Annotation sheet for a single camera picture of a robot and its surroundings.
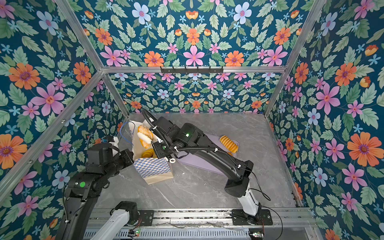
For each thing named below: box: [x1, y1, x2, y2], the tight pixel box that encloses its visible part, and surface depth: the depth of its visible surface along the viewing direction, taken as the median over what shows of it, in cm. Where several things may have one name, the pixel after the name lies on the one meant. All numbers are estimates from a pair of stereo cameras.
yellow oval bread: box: [142, 148, 157, 158], surface depth 92 cm
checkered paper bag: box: [128, 119, 174, 185], surface depth 75 cm
